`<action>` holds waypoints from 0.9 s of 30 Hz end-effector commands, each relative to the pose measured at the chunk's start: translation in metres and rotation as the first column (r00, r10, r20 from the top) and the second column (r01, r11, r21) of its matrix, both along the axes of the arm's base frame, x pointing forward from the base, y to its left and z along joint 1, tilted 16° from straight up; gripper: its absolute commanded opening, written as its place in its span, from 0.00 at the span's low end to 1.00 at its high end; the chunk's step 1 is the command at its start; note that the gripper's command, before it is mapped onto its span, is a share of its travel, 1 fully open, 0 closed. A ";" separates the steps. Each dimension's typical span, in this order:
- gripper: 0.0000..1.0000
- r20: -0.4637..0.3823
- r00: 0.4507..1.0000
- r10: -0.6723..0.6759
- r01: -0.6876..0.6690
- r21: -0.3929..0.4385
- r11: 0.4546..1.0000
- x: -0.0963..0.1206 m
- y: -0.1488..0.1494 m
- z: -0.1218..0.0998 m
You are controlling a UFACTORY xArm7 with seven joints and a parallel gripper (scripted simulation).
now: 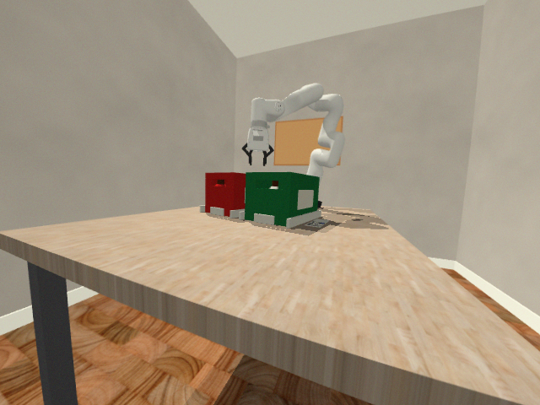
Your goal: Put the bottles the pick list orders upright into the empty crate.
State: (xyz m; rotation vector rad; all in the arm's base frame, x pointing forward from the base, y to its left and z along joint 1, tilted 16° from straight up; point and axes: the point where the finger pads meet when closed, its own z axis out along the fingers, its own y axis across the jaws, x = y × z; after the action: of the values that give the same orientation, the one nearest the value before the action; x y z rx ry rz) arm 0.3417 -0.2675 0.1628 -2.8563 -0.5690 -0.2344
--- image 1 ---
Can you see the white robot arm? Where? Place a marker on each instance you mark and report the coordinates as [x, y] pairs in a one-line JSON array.
[[328, 138]]

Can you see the grey pick list card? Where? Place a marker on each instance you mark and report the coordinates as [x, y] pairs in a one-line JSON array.
[[317, 222]]

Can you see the red plastic bottle crate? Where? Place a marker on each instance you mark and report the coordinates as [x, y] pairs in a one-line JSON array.
[[230, 197]]

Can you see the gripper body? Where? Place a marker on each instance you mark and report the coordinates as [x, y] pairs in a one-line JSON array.
[[262, 145]]

